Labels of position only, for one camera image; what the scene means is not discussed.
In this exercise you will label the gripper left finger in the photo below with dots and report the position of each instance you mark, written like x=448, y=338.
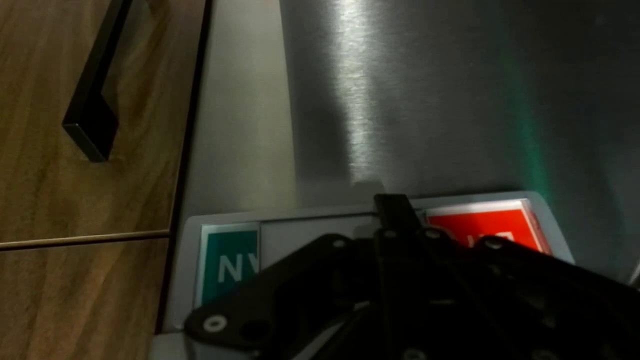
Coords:
x=300, y=280

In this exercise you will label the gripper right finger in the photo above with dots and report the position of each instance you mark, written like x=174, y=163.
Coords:
x=500, y=300

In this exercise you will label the stainless steel dishwasher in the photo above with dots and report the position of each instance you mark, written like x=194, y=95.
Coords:
x=425, y=100

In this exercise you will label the wooden drawer front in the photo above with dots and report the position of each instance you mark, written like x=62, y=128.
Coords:
x=75, y=300

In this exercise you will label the wooden cabinet door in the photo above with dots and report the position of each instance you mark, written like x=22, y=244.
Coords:
x=40, y=190

